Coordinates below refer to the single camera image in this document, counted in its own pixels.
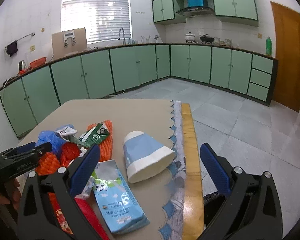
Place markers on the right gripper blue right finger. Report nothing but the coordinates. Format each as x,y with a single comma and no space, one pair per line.
247,205

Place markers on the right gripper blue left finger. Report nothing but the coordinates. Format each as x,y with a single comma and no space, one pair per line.
36,218

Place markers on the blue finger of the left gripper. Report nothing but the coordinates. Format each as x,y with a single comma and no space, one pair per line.
25,148

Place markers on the blue plastic bag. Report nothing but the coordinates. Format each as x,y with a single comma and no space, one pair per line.
56,142

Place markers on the red paper bag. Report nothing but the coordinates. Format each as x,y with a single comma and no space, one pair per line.
85,209

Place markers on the green white milk carton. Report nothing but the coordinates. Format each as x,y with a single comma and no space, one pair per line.
95,135

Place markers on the lower green kitchen cabinets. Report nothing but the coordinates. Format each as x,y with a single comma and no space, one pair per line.
30,97

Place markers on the kitchen faucet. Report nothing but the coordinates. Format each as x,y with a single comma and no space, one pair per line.
122,36

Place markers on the left human hand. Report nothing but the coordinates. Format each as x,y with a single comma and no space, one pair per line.
11,194

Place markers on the orange red foam net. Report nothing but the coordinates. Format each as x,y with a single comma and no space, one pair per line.
49,163

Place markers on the blue patterned tablecloth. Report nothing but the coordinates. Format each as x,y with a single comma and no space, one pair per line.
174,208

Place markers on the electric kettle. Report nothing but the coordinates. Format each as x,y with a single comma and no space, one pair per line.
22,65

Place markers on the blue white paper cup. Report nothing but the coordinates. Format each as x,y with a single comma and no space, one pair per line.
145,157

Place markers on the light blue snack pouch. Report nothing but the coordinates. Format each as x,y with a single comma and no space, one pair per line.
119,208

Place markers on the red plastic basin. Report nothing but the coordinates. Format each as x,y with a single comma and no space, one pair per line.
37,63

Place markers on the cardboard box on counter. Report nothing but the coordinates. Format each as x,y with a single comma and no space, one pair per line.
69,42

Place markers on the black wok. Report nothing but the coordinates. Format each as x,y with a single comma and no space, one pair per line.
206,39

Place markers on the green bottle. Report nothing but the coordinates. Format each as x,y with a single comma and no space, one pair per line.
268,46

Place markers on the white cooking pot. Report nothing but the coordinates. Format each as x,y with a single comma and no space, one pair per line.
190,38

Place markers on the window with blinds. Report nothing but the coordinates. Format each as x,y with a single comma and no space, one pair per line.
101,19

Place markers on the wooden door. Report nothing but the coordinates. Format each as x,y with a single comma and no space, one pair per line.
287,50

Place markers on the range hood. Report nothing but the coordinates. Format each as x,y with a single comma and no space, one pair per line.
196,11

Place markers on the blue box above hood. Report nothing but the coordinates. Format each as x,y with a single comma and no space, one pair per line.
195,3

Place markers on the dark towel on rail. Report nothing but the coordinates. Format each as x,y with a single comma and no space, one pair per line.
12,48

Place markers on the metal towel rail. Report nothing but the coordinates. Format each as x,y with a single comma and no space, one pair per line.
28,35

